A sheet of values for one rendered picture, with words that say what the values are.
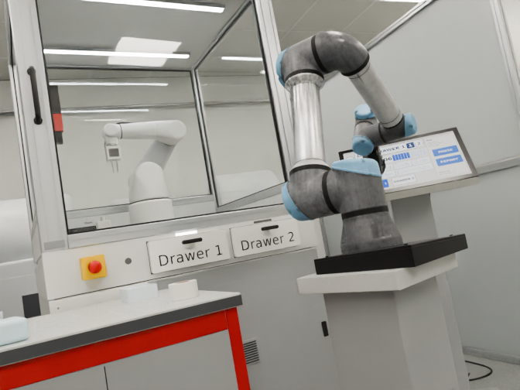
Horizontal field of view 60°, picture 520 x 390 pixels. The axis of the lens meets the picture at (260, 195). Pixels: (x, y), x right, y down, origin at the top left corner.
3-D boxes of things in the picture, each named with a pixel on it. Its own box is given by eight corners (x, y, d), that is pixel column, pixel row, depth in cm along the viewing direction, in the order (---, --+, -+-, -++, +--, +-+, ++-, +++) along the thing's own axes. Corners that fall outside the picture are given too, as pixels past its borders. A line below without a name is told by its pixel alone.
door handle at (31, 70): (43, 119, 142) (35, 62, 144) (34, 120, 141) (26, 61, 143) (42, 124, 147) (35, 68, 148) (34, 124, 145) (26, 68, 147)
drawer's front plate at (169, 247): (230, 258, 167) (225, 229, 168) (152, 274, 153) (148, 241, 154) (228, 258, 169) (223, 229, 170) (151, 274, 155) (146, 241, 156)
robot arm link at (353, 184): (377, 205, 105) (365, 149, 107) (326, 217, 113) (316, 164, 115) (395, 205, 115) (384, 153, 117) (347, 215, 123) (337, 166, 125)
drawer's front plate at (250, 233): (301, 244, 182) (295, 217, 183) (236, 257, 168) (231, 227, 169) (299, 244, 184) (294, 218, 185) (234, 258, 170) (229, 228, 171)
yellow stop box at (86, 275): (107, 276, 143) (104, 253, 144) (83, 281, 140) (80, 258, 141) (105, 276, 148) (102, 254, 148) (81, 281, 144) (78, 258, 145)
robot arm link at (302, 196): (327, 208, 112) (313, 24, 129) (278, 219, 120) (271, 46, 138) (350, 217, 121) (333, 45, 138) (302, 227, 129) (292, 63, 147)
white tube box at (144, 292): (159, 297, 128) (156, 283, 129) (128, 303, 124) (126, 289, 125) (148, 295, 139) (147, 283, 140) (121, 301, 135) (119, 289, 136)
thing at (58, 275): (317, 245, 188) (311, 211, 189) (47, 300, 139) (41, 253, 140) (227, 256, 271) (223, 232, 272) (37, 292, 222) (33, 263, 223)
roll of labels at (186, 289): (204, 294, 113) (202, 278, 113) (182, 300, 108) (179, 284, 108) (187, 295, 118) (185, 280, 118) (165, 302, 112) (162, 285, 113)
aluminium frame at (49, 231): (311, 210, 189) (267, -24, 199) (41, 253, 140) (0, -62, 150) (223, 232, 272) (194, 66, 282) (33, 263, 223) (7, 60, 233)
